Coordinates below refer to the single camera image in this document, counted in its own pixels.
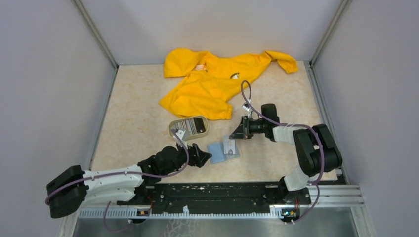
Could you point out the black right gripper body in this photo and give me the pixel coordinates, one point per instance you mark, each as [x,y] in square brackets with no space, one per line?
[250,127]

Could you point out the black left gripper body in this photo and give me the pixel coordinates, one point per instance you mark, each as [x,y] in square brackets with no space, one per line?
[194,159]

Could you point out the beige card holder wallet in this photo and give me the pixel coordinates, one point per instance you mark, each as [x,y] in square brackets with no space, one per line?
[217,153]

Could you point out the silver white credit card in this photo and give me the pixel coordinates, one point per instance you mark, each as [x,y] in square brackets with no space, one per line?
[229,146]

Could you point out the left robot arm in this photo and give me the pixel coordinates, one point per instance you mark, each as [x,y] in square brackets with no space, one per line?
[75,188]

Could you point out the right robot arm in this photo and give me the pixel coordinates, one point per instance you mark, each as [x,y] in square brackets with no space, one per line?
[316,149]

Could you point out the black VIP front card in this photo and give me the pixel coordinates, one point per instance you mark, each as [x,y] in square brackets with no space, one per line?
[200,125]

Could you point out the stack of cards in tray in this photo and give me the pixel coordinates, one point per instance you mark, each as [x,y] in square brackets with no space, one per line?
[186,124]

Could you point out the yellow jacket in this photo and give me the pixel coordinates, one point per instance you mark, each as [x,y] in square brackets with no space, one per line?
[209,82]

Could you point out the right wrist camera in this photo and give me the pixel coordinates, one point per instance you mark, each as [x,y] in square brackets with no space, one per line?
[246,107]

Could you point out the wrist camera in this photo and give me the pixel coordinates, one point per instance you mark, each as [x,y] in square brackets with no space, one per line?
[180,134]
[246,107]

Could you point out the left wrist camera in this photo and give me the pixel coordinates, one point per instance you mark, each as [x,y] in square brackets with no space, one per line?
[180,134]

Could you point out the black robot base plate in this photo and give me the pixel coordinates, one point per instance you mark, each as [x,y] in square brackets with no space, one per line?
[218,198]

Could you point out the aluminium frame rail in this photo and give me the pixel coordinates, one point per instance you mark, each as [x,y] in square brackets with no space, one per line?
[324,196]

